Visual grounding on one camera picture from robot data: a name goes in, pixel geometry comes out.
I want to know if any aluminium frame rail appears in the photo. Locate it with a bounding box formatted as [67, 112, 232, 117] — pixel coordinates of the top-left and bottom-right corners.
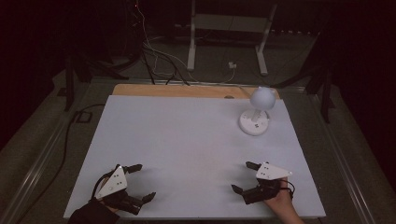
[0, 78, 94, 224]
[306, 92, 376, 224]
[88, 77, 307, 93]

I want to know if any large white table cover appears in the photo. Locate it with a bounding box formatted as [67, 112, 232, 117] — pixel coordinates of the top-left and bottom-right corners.
[63, 94, 327, 220]

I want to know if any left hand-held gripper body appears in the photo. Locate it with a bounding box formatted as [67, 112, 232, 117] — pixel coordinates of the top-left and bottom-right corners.
[93, 164, 145, 217]

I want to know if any white floor cable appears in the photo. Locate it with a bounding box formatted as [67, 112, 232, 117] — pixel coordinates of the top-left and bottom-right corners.
[135, 0, 250, 94]

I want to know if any long black floor cable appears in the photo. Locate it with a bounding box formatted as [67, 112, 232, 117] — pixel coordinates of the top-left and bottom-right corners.
[14, 103, 106, 224]

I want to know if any person's right hand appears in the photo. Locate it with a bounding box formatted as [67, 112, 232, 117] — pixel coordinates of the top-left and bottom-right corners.
[263, 176, 302, 217]

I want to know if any white metal stand frame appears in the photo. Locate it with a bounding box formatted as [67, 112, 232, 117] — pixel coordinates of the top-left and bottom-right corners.
[186, 0, 279, 77]

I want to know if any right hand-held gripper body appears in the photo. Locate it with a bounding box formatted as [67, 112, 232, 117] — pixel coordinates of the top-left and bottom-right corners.
[241, 161, 294, 205]

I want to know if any white round-headed desk lamp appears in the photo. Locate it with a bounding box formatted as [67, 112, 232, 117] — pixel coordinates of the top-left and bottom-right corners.
[238, 86, 277, 137]

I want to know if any right hand-held gripper black cable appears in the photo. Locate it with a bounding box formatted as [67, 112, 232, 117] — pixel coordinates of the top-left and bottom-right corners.
[281, 178, 296, 201]

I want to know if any black floor stand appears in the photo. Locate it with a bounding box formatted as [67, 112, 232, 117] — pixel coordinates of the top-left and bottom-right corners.
[271, 31, 339, 124]
[64, 54, 130, 112]

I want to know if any person's left hand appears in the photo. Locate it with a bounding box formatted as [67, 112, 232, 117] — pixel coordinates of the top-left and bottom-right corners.
[98, 199, 121, 216]

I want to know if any bundle of black cables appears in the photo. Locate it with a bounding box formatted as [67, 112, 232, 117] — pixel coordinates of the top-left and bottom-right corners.
[140, 41, 191, 87]

